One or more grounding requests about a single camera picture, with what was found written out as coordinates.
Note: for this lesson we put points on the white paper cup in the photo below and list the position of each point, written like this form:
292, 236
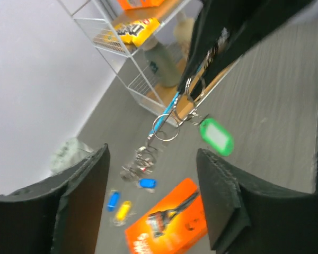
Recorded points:
183, 32

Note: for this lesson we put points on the blue tag key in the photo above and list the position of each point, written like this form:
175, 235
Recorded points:
113, 201
147, 183

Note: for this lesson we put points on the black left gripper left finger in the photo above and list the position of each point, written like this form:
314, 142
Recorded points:
60, 214

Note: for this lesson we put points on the white wire wooden shelf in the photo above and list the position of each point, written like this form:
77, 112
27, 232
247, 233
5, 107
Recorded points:
97, 19

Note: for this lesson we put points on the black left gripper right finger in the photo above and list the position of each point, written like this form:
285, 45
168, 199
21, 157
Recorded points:
246, 214

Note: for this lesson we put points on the yellow tag key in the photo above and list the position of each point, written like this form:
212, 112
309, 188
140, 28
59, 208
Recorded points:
122, 213

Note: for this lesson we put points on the green tag key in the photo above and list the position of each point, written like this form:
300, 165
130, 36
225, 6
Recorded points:
216, 136

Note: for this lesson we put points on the blue tag key lower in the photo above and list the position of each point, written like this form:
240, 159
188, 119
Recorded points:
147, 183

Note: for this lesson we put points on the blue tag key upper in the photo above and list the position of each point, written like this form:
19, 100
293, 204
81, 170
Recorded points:
113, 201

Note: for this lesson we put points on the orange candy bag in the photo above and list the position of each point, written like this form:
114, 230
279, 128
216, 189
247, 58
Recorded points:
136, 4

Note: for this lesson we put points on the orange razor box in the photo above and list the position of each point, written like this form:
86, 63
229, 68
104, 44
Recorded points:
173, 225

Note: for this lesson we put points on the yellow candy bag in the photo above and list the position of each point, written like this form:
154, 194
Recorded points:
137, 32

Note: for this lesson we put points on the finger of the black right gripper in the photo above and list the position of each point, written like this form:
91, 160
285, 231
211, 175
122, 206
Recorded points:
213, 17
266, 17

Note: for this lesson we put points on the metal key organizer blue handle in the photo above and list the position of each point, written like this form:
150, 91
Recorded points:
146, 156

